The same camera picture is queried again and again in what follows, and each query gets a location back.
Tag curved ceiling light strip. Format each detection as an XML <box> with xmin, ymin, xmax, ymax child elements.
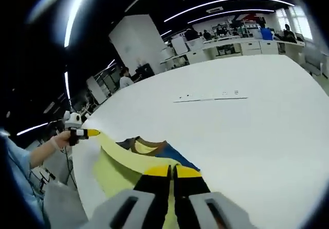
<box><xmin>163</xmin><ymin>0</ymin><xmax>296</xmax><ymax>23</ymax></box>
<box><xmin>187</xmin><ymin>8</ymin><xmax>276</xmax><ymax>25</ymax></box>

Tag person's left hand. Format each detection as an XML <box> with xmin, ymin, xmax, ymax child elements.
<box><xmin>50</xmin><ymin>130</ymin><xmax>72</xmax><ymax>150</ymax></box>

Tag blue storage box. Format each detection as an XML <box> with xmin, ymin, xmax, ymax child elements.
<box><xmin>260</xmin><ymin>28</ymin><xmax>274</xmax><ymax>41</ymax></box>

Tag operator's arm in blue sleeve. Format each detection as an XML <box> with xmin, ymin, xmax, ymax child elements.
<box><xmin>0</xmin><ymin>133</ymin><xmax>49</xmax><ymax>223</ymax></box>

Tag white worn device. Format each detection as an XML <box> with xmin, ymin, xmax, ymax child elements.
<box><xmin>38</xmin><ymin>167</ymin><xmax>57</xmax><ymax>190</ymax></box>

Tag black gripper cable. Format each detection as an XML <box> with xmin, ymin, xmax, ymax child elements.
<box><xmin>64</xmin><ymin>145</ymin><xmax>78</xmax><ymax>190</ymax></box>

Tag yellow blue grey garment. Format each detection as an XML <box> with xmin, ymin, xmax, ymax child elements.
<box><xmin>92</xmin><ymin>131</ymin><xmax>203</xmax><ymax>229</ymax></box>

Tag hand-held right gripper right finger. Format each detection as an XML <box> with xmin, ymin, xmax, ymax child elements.
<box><xmin>173</xmin><ymin>164</ymin><xmax>258</xmax><ymax>229</ymax></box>

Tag white table cable flap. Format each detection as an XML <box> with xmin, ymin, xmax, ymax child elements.
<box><xmin>173</xmin><ymin>90</ymin><xmax>249</xmax><ymax>104</ymax></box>

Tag white counter desks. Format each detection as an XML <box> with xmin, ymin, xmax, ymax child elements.
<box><xmin>159</xmin><ymin>37</ymin><xmax>307</xmax><ymax>66</ymax></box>

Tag person's grey trousers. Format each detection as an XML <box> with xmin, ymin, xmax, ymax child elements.
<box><xmin>43</xmin><ymin>181</ymin><xmax>90</xmax><ymax>229</ymax></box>

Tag white board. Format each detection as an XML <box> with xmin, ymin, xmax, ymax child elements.
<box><xmin>171</xmin><ymin>36</ymin><xmax>189</xmax><ymax>56</ymax></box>

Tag long ceiling light strip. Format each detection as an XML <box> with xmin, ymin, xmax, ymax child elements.
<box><xmin>63</xmin><ymin>0</ymin><xmax>93</xmax><ymax>48</ymax></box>

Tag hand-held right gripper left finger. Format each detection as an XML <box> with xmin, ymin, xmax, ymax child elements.
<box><xmin>87</xmin><ymin>164</ymin><xmax>172</xmax><ymax>229</ymax></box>

